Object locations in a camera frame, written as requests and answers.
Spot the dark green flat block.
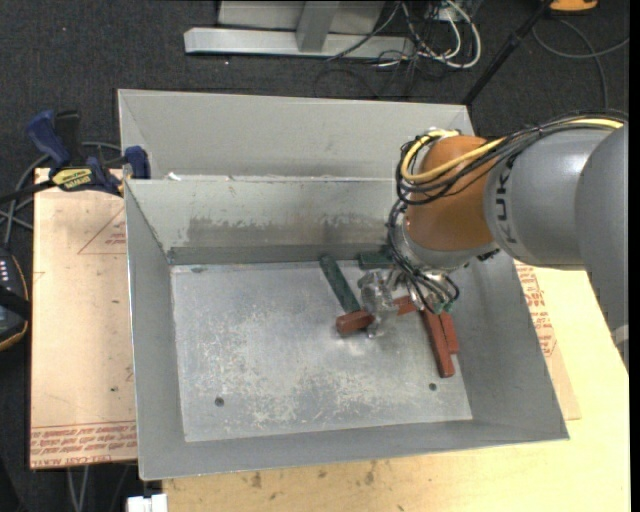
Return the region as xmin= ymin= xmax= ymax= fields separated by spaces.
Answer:
xmin=319 ymin=254 xmax=363 ymax=314
xmin=356 ymin=250 xmax=397 ymax=269

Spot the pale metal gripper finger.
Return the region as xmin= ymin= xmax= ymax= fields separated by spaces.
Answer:
xmin=367 ymin=298 xmax=397 ymax=340
xmin=356 ymin=272 xmax=389 ymax=315

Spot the grey metal bin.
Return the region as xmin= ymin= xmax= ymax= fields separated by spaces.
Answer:
xmin=117 ymin=88 xmax=571 ymax=482

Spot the brown cardboard board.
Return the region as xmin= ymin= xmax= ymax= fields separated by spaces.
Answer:
xmin=29 ymin=167 xmax=584 ymax=471

